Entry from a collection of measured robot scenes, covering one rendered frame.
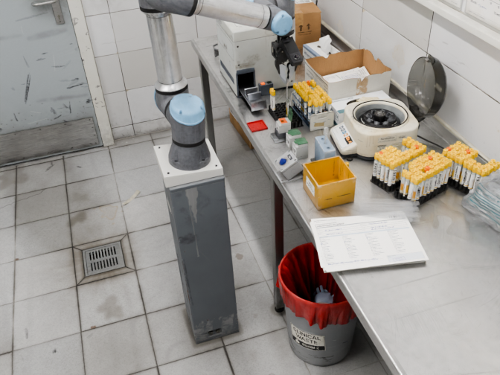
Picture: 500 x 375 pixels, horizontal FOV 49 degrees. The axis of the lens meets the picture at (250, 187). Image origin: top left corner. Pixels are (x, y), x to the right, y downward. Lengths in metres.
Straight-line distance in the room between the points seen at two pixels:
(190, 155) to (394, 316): 0.87
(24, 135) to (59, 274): 1.15
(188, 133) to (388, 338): 0.92
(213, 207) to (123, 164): 1.72
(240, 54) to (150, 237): 1.21
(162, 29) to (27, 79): 1.90
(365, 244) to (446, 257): 0.23
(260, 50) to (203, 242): 0.84
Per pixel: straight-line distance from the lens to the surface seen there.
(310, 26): 2.85
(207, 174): 1.94
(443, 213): 1.85
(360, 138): 1.99
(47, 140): 3.85
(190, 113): 1.84
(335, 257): 1.62
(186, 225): 2.05
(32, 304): 2.93
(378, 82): 2.33
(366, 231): 1.72
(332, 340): 2.30
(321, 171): 1.87
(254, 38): 2.35
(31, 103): 3.72
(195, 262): 2.18
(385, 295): 1.56
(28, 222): 3.42
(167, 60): 1.91
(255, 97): 2.33
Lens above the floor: 2.04
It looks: 38 degrees down
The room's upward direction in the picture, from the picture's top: 3 degrees counter-clockwise
